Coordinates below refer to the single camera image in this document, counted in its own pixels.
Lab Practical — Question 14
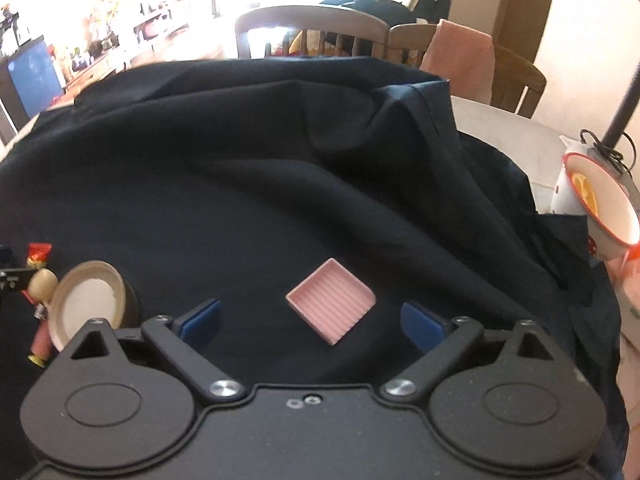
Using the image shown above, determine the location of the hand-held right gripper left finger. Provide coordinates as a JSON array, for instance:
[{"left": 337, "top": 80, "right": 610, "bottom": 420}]
[{"left": 64, "top": 298, "right": 247, "bottom": 402}]

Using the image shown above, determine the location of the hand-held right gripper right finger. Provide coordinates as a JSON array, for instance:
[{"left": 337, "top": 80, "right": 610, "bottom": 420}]
[{"left": 379, "top": 301, "right": 562, "bottom": 401}]

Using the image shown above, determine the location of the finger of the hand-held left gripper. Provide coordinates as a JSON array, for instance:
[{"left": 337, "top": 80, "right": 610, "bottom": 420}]
[{"left": 0, "top": 244, "right": 34, "bottom": 293}]

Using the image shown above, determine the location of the pink ribbed soap dish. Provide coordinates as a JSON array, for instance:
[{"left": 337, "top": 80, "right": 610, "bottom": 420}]
[{"left": 285, "top": 258, "right": 377, "bottom": 346}]

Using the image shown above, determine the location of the beige egg-shaped toy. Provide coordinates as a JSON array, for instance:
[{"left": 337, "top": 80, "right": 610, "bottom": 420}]
[{"left": 27, "top": 268, "right": 57, "bottom": 364}]

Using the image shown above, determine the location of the red candy wrapper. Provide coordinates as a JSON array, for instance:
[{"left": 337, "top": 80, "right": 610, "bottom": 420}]
[{"left": 24, "top": 242, "right": 54, "bottom": 267}]

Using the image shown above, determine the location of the small beige round plate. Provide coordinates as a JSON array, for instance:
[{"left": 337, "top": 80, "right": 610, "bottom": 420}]
[{"left": 49, "top": 260, "right": 142, "bottom": 352}]

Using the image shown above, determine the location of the black cloth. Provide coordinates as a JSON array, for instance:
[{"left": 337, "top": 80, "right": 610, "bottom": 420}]
[{"left": 0, "top": 55, "right": 627, "bottom": 480}]

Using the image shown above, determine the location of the black and blue water dispenser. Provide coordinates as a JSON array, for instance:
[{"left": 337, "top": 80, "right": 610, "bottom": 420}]
[{"left": 0, "top": 35, "right": 67, "bottom": 133}]

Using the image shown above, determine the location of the white cat-shaped packet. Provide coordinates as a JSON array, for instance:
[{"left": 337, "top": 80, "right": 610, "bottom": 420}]
[{"left": 549, "top": 136, "right": 587, "bottom": 217}]

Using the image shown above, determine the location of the white bowl with red rim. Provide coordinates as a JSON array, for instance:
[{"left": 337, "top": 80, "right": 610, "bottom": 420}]
[{"left": 562, "top": 152, "right": 640, "bottom": 262}]

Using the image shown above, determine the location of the wooden television cabinet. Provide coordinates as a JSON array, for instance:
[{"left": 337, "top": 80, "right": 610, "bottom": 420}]
[{"left": 64, "top": 7, "right": 193, "bottom": 92}]

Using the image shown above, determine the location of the wooden dining chair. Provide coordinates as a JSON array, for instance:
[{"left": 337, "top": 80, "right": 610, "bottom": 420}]
[
  {"left": 234, "top": 5, "right": 392, "bottom": 59},
  {"left": 387, "top": 22, "right": 549, "bottom": 119}
]

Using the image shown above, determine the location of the pink towel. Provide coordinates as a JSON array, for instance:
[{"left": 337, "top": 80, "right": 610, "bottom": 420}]
[{"left": 418, "top": 18, "right": 496, "bottom": 106}]

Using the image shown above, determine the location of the grey desk lamp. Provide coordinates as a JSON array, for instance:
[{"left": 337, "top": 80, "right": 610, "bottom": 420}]
[{"left": 600, "top": 57, "right": 640, "bottom": 147}]

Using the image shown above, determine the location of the black jacket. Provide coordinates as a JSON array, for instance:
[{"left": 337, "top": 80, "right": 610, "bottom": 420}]
[{"left": 319, "top": 0, "right": 417, "bottom": 23}]

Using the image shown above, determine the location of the brown wooden door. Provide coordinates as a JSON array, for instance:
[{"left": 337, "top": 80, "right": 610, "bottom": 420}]
[{"left": 492, "top": 0, "right": 560, "bottom": 77}]

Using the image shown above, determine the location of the black lamp cable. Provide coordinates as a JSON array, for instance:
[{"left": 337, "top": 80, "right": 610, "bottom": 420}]
[{"left": 579, "top": 128, "right": 637, "bottom": 173}]

